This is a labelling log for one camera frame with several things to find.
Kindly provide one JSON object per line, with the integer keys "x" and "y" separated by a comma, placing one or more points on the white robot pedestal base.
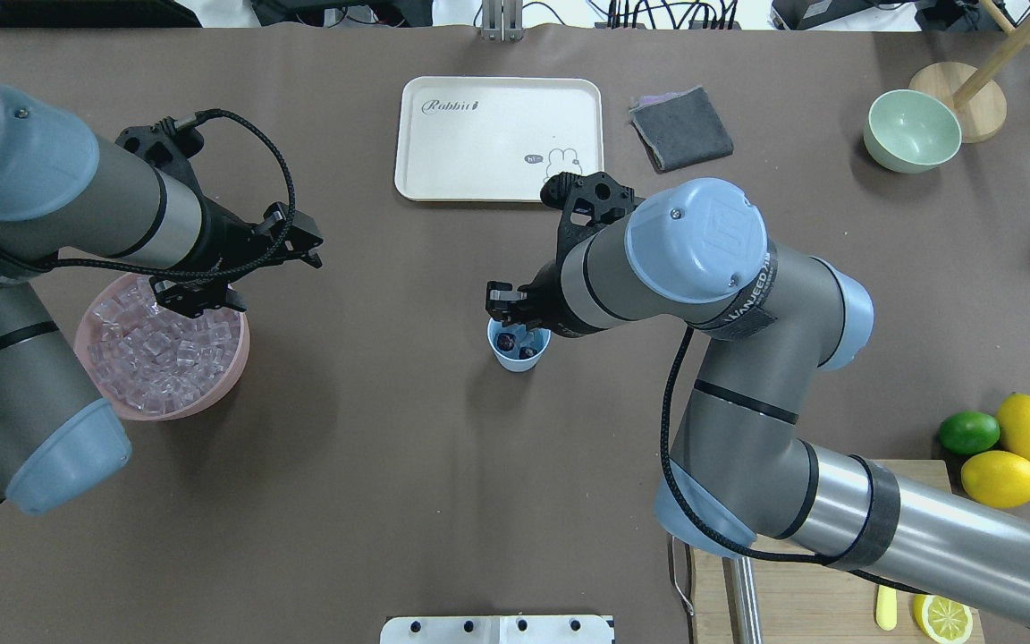
{"x": 516, "y": 628}

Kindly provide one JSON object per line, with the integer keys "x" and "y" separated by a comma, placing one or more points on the mint green bowl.
{"x": 908, "y": 131}

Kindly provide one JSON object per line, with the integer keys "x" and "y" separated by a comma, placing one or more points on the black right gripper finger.
{"x": 504, "y": 303}

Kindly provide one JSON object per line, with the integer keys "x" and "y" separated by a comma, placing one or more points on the dark red cherries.
{"x": 515, "y": 348}

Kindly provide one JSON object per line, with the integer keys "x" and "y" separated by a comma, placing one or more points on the yellow lemon near board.
{"x": 997, "y": 478}

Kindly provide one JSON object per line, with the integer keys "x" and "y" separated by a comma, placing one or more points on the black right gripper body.
{"x": 544, "y": 304}

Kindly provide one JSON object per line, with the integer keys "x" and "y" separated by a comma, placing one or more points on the cream rabbit tray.
{"x": 475, "y": 138}

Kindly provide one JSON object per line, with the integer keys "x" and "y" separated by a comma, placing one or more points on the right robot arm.
{"x": 736, "y": 479}

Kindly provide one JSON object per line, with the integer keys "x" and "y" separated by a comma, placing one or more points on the green lime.
{"x": 968, "y": 433}

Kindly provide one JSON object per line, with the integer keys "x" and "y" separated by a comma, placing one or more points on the pink bowl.
{"x": 202, "y": 394}

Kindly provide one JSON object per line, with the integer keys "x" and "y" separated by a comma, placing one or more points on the lemon half upper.
{"x": 941, "y": 619}

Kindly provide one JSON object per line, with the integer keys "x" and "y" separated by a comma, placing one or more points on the pile of clear ice cubes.
{"x": 162, "y": 358}

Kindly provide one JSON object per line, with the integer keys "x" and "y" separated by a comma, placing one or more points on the grey folded cloth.
{"x": 680, "y": 128}

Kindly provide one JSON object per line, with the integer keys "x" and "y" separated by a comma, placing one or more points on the wooden cup tree stand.
{"x": 971, "y": 92}

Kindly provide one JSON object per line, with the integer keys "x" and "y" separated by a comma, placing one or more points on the aluminium frame post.
{"x": 501, "y": 21}

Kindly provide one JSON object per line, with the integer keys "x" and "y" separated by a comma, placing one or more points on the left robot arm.
{"x": 70, "y": 198}

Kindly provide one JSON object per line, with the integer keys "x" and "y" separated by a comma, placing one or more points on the steel muddler black tip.
{"x": 744, "y": 615}

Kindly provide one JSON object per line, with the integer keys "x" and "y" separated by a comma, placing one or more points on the yellow plastic knife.
{"x": 886, "y": 608}

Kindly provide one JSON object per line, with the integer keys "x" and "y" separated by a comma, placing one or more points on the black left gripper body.
{"x": 227, "y": 238}

